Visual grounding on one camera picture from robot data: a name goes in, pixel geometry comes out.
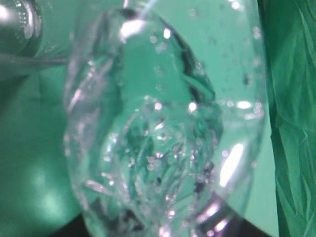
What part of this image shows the green backdrop cloth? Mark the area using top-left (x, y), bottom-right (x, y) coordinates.
top-left (258, 0), bottom-right (316, 237)

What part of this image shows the clear glass mug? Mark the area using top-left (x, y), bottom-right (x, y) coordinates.
top-left (0, 0), bottom-right (80, 80)

